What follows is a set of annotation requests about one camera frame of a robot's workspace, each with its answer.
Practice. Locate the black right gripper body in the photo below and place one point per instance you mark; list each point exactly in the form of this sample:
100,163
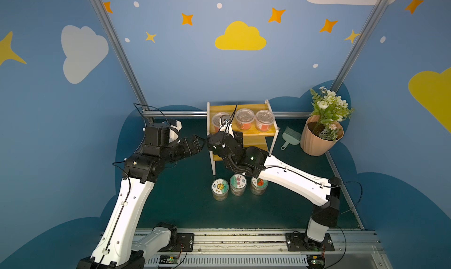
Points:
214,142

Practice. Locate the pink ribbed flower pot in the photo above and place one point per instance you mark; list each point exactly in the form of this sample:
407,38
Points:
314,145

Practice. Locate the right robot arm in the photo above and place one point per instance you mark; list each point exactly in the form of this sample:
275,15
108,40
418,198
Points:
323,193

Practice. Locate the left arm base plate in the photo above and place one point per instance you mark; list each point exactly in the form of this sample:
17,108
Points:
185,243

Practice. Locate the right aluminium corner post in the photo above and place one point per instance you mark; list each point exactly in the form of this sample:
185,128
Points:
371,22

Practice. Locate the right circuit board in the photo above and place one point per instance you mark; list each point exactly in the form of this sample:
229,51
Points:
315,262

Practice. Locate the aluminium back rail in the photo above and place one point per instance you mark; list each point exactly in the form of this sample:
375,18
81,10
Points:
205,114

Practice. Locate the white flower plant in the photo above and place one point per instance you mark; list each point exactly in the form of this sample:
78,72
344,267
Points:
331,110

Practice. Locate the left circuit board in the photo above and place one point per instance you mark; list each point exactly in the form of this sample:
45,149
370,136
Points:
168,260

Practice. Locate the pink flower label seed jar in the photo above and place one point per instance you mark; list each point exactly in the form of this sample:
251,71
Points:
238,184

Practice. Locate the clear lid seed container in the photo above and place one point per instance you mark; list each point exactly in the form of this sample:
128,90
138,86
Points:
264,120
244,119
216,121

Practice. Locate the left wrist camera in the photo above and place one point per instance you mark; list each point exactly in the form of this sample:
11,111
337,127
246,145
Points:
175,127

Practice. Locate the left aluminium corner post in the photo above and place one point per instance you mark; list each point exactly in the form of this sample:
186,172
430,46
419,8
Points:
108,27

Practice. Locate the circuit board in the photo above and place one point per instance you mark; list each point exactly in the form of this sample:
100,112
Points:
315,262
168,260

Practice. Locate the aluminium front rail base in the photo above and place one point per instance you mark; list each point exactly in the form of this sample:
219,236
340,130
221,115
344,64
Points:
267,248

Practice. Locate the sunflower label seed jar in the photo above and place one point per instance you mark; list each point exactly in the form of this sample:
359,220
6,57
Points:
220,189

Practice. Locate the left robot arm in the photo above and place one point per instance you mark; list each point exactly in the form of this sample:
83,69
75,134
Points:
160,146

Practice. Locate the white frame wooden shelf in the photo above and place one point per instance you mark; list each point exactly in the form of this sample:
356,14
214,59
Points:
253,135

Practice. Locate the aluminium corner post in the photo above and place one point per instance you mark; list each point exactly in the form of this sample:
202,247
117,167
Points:
108,27
371,22

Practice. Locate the tomato label seed jar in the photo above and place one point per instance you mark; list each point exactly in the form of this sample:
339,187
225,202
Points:
258,186

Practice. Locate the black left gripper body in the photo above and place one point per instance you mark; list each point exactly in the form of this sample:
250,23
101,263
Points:
194,144

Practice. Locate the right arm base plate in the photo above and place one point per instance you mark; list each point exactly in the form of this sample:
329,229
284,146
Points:
297,241

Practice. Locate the mint green hand brush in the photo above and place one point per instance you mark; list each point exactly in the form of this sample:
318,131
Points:
290,137

